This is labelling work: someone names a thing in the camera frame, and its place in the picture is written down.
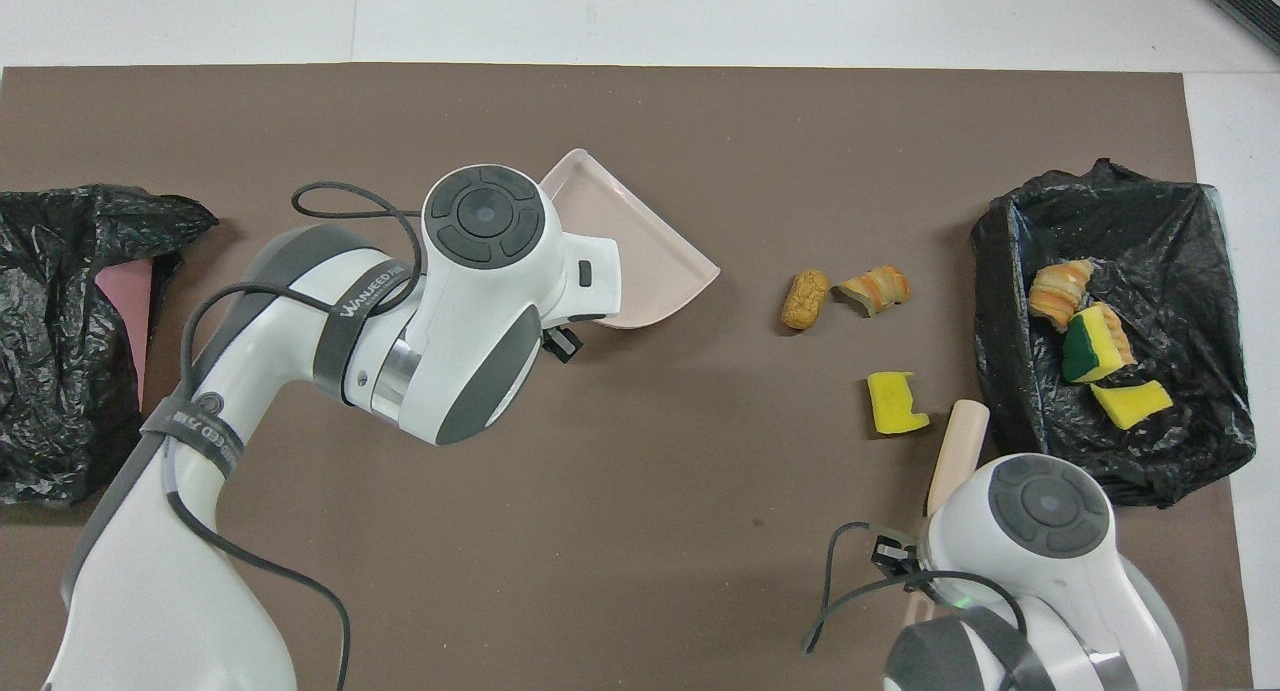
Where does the small yellow sponge piece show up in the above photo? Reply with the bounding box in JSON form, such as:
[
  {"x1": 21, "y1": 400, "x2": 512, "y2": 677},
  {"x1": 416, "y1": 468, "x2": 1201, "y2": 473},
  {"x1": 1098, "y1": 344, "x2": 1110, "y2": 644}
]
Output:
[{"x1": 1089, "y1": 379, "x2": 1174, "y2": 432}]

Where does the brown bread roll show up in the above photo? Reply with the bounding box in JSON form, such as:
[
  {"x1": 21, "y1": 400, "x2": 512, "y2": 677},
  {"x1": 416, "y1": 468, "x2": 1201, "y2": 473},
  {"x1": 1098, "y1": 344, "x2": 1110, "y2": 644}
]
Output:
[{"x1": 780, "y1": 268, "x2": 831, "y2": 331}]

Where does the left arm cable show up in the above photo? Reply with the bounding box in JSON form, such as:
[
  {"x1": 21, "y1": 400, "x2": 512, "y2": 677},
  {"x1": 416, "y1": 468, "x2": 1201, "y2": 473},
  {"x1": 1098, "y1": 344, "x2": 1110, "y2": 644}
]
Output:
[{"x1": 165, "y1": 180, "x2": 426, "y2": 691}]

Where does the notched yellow sponge piece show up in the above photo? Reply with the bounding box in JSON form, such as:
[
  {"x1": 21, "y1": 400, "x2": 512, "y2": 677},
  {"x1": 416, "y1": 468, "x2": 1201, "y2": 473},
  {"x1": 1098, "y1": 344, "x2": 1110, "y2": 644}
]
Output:
[{"x1": 866, "y1": 370, "x2": 931, "y2": 436}]

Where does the beige brush with black bristles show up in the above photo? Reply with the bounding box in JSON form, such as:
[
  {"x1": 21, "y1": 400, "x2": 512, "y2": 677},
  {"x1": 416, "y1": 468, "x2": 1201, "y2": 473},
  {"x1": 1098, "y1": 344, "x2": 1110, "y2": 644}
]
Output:
[{"x1": 900, "y1": 399, "x2": 991, "y2": 632}]

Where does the green and yellow sponge piece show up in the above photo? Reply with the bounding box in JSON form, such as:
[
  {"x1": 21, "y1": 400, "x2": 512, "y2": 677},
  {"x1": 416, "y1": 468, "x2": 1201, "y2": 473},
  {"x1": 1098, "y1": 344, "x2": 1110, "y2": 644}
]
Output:
[{"x1": 1061, "y1": 304, "x2": 1129, "y2": 385}]

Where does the crumpled black trash bag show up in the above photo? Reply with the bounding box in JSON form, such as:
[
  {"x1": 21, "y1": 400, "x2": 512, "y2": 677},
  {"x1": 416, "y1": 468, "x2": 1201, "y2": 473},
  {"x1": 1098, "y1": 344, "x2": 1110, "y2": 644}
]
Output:
[{"x1": 0, "y1": 183, "x2": 220, "y2": 510}]

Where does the beige plastic dustpan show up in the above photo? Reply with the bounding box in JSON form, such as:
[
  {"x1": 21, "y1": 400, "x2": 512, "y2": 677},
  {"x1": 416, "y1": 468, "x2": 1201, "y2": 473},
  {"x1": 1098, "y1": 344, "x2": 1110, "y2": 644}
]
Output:
[{"x1": 538, "y1": 148, "x2": 722, "y2": 331}]

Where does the brown table mat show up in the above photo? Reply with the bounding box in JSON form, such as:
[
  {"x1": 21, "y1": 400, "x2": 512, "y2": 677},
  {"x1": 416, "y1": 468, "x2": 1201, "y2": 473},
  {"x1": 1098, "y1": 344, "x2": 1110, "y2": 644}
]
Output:
[{"x1": 0, "y1": 63, "x2": 1256, "y2": 691}]

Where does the small striped croissant piece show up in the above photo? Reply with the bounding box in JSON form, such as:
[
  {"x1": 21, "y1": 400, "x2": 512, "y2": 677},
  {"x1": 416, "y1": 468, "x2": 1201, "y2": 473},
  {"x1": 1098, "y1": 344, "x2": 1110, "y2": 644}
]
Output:
[{"x1": 838, "y1": 265, "x2": 912, "y2": 318}]

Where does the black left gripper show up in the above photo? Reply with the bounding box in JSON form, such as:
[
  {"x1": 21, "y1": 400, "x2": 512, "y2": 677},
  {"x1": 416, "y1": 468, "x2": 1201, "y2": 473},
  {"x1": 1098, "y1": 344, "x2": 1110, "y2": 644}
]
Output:
[{"x1": 543, "y1": 322, "x2": 585, "y2": 365}]

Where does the black bag lined bin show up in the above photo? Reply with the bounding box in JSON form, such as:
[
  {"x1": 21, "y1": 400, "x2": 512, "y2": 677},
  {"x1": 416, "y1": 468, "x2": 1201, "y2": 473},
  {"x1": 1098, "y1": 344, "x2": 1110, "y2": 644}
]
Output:
[{"x1": 969, "y1": 157, "x2": 1258, "y2": 509}]

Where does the large striped croissant piece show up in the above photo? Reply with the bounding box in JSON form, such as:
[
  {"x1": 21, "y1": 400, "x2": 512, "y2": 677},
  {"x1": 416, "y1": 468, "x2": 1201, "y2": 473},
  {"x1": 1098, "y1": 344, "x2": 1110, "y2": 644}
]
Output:
[{"x1": 1028, "y1": 258, "x2": 1098, "y2": 333}]

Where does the pink bin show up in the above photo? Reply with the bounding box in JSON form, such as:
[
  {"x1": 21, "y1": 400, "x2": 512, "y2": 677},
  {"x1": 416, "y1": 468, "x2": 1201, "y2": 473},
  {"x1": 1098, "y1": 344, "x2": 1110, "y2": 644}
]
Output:
[{"x1": 93, "y1": 259, "x2": 153, "y2": 412}]

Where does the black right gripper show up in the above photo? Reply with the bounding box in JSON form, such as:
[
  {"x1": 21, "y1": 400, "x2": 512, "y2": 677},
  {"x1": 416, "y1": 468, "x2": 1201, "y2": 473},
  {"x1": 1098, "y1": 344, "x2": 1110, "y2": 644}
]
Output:
[{"x1": 873, "y1": 534, "x2": 917, "y2": 578}]

